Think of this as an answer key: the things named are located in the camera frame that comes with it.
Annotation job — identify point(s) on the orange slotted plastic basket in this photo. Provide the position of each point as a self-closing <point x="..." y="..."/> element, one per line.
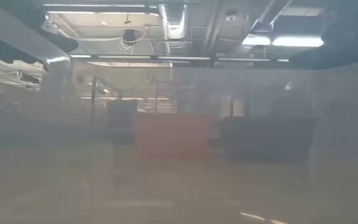
<point x="172" y="137"/>

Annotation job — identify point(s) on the clear plastic basket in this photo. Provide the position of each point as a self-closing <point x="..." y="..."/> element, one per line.
<point x="179" y="193"/>

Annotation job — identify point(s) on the black slotted plastic basket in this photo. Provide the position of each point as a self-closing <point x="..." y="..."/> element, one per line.
<point x="269" y="140"/>

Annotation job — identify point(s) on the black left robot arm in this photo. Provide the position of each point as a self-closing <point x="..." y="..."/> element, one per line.
<point x="62" y="42"/>

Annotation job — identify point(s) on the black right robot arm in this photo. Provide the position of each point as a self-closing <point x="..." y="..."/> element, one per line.
<point x="346" y="37"/>

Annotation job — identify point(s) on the long linear light bar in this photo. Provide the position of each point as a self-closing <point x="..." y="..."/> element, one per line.
<point x="123" y="57"/>

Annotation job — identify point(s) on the white round ceiling sensor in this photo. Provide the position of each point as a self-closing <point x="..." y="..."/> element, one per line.
<point x="230" y="18"/>

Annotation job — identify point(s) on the rectangular ceiling light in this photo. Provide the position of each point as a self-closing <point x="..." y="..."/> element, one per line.
<point x="291" y="41"/>

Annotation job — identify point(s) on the ceiling light strip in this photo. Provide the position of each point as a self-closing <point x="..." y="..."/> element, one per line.
<point x="73" y="12"/>

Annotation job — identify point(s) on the ribbed spiral duct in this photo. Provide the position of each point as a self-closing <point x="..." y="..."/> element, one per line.
<point x="174" y="21"/>

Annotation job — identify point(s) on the silver ventilation duct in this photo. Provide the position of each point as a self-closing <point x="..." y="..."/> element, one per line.
<point x="17" y="34"/>

